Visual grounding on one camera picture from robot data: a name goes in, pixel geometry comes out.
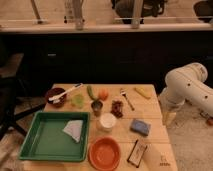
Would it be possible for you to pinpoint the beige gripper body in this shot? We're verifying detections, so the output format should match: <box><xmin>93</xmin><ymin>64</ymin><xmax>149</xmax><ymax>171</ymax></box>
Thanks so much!
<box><xmin>160</xmin><ymin>99</ymin><xmax>178</xmax><ymax>126</ymax></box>

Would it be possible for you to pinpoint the yellow banana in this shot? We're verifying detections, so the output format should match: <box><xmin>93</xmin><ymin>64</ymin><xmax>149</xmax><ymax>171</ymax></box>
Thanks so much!
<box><xmin>134</xmin><ymin>87</ymin><xmax>151</xmax><ymax>99</ymax></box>

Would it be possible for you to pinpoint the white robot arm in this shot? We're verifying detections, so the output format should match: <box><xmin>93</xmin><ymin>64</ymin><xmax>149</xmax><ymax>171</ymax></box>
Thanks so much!
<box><xmin>158</xmin><ymin>62</ymin><xmax>213</xmax><ymax>125</ymax></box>

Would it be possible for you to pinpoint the red plastic bowl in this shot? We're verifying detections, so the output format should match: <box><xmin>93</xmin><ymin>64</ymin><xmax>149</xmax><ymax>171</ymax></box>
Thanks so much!
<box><xmin>88</xmin><ymin>137</ymin><xmax>121</xmax><ymax>171</ymax></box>

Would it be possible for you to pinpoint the dark red small bowl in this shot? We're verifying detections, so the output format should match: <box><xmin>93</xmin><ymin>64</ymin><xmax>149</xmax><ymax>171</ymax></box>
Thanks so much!
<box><xmin>44</xmin><ymin>87</ymin><xmax>68</xmax><ymax>108</ymax></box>

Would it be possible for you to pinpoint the blue sponge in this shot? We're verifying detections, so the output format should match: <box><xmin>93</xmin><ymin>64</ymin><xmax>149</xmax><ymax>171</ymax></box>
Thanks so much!
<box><xmin>130</xmin><ymin>119</ymin><xmax>151</xmax><ymax>136</ymax></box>

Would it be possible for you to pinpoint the black and white box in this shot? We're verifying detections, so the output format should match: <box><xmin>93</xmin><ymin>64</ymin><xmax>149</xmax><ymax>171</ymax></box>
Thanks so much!
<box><xmin>127</xmin><ymin>139</ymin><xmax>147</xmax><ymax>168</ymax></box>

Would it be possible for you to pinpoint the dark red grape bunch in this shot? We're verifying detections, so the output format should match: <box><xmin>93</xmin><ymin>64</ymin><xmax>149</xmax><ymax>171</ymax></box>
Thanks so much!
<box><xmin>111</xmin><ymin>100</ymin><xmax>123</xmax><ymax>118</ymax></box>

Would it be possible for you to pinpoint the white round container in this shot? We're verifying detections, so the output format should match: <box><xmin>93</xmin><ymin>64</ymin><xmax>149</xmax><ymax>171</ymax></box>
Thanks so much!
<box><xmin>99</xmin><ymin>113</ymin><xmax>116</xmax><ymax>131</ymax></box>

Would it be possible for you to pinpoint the orange fruit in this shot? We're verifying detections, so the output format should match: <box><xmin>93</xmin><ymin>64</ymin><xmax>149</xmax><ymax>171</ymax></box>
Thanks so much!
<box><xmin>98</xmin><ymin>89</ymin><xmax>109</xmax><ymax>101</ymax></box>

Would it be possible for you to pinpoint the small metal cup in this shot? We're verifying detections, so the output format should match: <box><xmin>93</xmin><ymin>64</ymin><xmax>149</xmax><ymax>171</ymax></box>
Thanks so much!
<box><xmin>91</xmin><ymin>100</ymin><xmax>103</xmax><ymax>117</ymax></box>

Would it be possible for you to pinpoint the green cucumber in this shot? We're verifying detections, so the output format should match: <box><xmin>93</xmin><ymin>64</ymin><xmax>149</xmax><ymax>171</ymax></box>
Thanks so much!
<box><xmin>87</xmin><ymin>85</ymin><xmax>98</xmax><ymax>100</ymax></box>

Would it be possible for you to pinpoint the white folded cloth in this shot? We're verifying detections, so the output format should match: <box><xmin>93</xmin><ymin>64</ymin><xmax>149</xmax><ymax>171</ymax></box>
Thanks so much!
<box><xmin>63</xmin><ymin>120</ymin><xmax>83</xmax><ymax>143</ymax></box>

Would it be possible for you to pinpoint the green plastic tray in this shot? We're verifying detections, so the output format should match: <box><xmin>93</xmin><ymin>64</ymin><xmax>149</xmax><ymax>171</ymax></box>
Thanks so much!
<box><xmin>19</xmin><ymin>112</ymin><xmax>90</xmax><ymax>162</ymax></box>

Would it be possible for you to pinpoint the black office chair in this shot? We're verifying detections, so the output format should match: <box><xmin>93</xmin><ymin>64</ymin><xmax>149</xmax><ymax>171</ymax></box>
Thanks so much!
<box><xmin>0</xmin><ymin>38</ymin><xmax>46</xmax><ymax>141</ymax></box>

